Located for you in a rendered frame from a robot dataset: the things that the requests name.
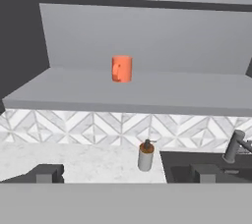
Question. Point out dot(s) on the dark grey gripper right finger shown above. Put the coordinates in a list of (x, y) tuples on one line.
[(205, 173)]

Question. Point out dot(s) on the grey open cabinet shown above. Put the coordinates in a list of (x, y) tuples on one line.
[(138, 57)]

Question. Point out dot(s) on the white soap dispenser brown top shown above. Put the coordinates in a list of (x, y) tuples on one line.
[(145, 159)]

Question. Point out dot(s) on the dark grey cabinet door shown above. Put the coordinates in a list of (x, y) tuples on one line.
[(19, 44)]

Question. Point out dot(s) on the orange mug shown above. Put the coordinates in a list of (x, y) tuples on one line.
[(121, 68)]

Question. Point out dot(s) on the dark grey sink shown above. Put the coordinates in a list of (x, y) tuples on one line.
[(197, 162)]

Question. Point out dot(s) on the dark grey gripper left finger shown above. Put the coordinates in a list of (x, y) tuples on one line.
[(46, 173)]

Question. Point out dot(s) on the grey tap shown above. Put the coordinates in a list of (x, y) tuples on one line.
[(235, 145)]

